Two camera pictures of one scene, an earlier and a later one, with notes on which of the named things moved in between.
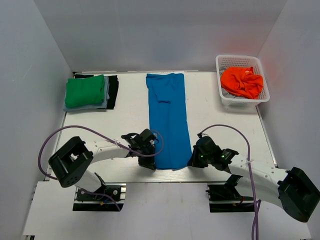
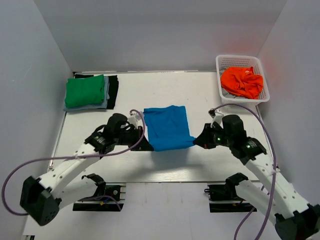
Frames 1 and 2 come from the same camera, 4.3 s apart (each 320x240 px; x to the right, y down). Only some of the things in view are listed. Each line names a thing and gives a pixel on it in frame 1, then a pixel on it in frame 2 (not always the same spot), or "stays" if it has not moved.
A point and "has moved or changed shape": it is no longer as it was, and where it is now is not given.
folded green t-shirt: (84, 90) stays
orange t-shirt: (242, 80) stays
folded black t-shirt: (113, 81) stays
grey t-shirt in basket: (225, 93) stays
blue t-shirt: (168, 115) has moved or changed shape
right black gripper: (195, 162) -> (204, 139)
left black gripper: (149, 163) -> (145, 146)
